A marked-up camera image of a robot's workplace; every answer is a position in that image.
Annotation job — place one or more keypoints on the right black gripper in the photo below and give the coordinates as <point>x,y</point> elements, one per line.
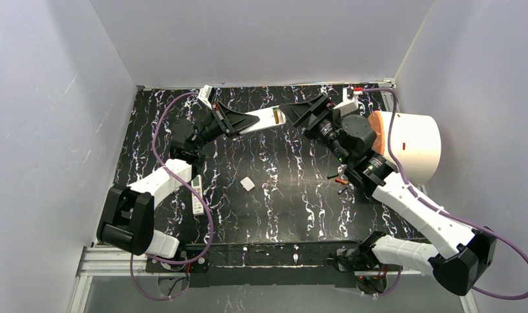
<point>317,114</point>

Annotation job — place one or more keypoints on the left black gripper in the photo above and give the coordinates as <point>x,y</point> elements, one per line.
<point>220,118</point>

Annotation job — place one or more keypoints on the gold black battery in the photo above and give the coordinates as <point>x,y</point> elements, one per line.
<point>277,115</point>

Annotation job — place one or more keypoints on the grey remote control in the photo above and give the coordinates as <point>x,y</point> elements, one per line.
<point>266,120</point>

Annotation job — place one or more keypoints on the white battery cover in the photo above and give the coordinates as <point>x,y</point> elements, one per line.
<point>247,184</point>

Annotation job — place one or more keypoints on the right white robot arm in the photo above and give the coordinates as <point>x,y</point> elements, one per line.
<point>456,255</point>

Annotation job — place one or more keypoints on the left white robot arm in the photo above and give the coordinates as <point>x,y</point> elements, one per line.
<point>127,220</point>

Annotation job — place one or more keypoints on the slim white remote control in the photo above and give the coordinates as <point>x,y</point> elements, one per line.
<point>197,206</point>

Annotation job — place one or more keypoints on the white cylindrical container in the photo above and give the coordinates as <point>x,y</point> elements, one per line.
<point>415,142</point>

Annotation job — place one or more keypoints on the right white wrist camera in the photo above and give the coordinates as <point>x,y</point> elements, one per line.
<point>350,100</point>

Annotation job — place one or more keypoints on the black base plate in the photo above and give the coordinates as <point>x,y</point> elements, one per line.
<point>281,264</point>

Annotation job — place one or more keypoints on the aluminium frame rail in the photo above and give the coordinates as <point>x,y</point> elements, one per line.
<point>109,280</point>

